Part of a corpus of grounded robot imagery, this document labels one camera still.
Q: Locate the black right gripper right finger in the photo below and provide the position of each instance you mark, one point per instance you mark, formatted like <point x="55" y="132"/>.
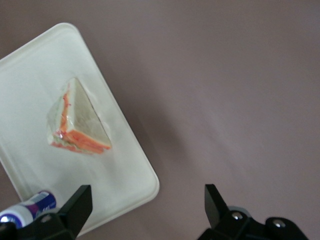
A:
<point x="225" y="225"/>

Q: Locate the triangle sandwich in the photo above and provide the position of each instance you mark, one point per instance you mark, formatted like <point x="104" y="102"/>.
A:
<point x="85" y="117"/>

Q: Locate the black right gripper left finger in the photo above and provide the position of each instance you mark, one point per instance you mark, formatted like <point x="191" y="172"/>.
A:
<point x="72" y="215"/>

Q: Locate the blue lid cup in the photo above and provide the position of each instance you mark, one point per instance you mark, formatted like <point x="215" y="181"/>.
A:
<point x="27" y="207"/>

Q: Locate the cream plastic tray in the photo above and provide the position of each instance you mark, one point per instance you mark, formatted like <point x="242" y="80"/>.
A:
<point x="37" y="75"/>

